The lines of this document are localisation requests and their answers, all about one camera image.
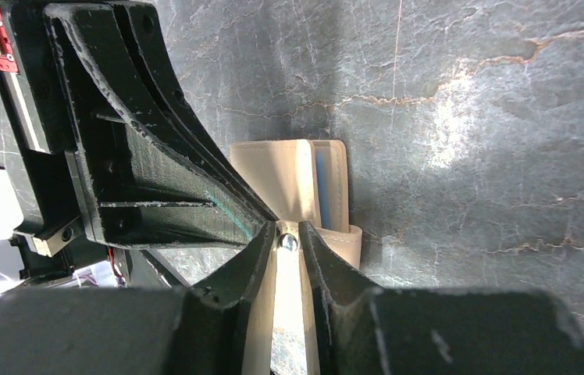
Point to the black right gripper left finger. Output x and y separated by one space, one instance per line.
220 325

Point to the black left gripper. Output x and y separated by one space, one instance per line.
99 144

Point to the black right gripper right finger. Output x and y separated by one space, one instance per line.
356 326

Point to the beige leather card holder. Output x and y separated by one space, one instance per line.
300 181

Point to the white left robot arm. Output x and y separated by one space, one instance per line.
100 151

